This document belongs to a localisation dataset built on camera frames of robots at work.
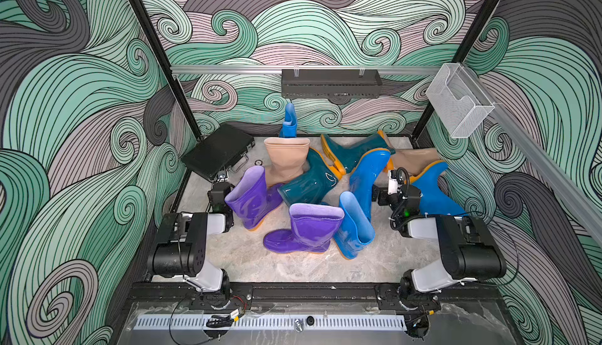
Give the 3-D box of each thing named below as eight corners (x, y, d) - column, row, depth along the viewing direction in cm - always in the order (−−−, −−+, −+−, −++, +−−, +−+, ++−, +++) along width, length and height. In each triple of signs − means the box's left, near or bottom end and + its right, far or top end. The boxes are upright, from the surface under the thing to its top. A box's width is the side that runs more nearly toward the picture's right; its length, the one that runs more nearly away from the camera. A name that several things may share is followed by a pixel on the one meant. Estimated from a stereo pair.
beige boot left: (269, 186, 102) (263, 149, 83) (270, 175, 106) (265, 136, 87) (307, 186, 102) (309, 149, 83) (306, 175, 106) (308, 136, 87)
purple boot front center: (271, 255, 84) (264, 225, 64) (273, 236, 88) (266, 203, 68) (333, 255, 84) (345, 225, 64) (331, 236, 88) (341, 203, 68)
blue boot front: (343, 271, 80) (359, 244, 60) (322, 231, 90) (330, 196, 69) (359, 263, 82) (379, 235, 61) (337, 225, 91) (349, 189, 71)
